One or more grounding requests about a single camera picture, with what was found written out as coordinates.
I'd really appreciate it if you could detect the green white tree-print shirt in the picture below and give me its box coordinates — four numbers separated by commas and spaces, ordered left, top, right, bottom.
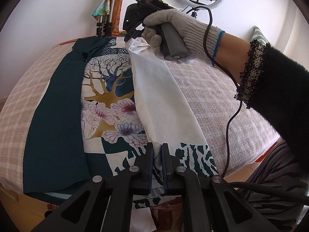
22, 37, 221, 232

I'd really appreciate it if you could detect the right forearm black sleeve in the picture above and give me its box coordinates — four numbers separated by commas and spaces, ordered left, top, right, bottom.
213, 32, 309, 167

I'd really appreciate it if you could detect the right hand grey glove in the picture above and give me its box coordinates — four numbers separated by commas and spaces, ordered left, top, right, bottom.
142, 9, 210, 62

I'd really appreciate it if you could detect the colourful orange scarf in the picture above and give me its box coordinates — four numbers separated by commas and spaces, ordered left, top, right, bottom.
92, 0, 126, 37

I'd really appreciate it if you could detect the small black tripod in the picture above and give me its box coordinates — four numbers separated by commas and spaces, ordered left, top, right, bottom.
182, 6, 200, 19

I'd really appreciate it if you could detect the silver folded tripod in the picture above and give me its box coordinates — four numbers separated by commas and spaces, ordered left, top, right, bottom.
92, 0, 116, 37

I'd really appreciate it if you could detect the checked pink bed cover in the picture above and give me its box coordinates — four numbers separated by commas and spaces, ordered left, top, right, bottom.
1, 38, 279, 194

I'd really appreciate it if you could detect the striped grey black skirt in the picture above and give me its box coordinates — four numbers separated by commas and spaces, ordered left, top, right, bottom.
238, 141, 308, 231

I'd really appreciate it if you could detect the orange floral bed sheet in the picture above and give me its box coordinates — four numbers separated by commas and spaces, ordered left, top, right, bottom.
58, 38, 78, 46

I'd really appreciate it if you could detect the green leaf pattern pillow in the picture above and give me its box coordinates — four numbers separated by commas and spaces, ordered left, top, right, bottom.
251, 26, 268, 45

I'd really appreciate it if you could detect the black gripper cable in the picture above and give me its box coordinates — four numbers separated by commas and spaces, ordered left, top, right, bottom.
185, 5, 309, 203

